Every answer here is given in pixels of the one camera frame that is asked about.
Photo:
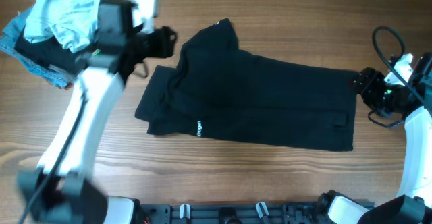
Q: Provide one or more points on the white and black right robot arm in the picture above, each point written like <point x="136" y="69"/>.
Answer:
<point x="412" y="203"/>

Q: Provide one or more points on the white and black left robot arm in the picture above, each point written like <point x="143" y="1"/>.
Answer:
<point x="119" y="34"/>

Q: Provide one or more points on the folded black garment in stack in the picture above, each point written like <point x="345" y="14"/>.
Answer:
<point x="48" y="53"/>

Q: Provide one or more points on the folded blue denim jeans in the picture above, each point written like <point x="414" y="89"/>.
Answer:
<point x="9" y="38"/>

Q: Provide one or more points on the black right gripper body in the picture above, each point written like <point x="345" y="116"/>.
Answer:
<point x="376" y="92"/>

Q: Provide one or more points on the light blue crumpled garment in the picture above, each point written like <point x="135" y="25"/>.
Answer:
<point x="72" y="22"/>

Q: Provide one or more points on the black t-shirt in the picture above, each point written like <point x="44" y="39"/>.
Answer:
<point x="220" y="91"/>

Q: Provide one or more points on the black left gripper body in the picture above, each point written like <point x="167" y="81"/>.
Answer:
<point x="153" y="45"/>

